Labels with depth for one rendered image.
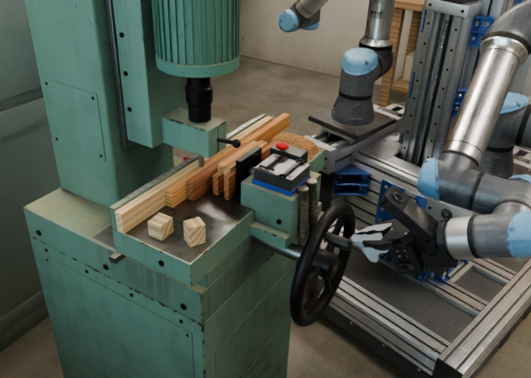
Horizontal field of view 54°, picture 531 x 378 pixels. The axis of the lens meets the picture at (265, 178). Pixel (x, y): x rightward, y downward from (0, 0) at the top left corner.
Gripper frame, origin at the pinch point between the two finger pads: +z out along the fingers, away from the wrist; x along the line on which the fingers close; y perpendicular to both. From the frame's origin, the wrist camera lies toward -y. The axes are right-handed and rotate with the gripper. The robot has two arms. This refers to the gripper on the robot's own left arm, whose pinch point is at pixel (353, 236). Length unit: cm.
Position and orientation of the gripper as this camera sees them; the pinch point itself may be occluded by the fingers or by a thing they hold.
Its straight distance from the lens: 109.1
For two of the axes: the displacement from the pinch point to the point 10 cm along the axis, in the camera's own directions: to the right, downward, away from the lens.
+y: 4.1, 8.7, 2.8
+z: -7.3, 1.4, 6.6
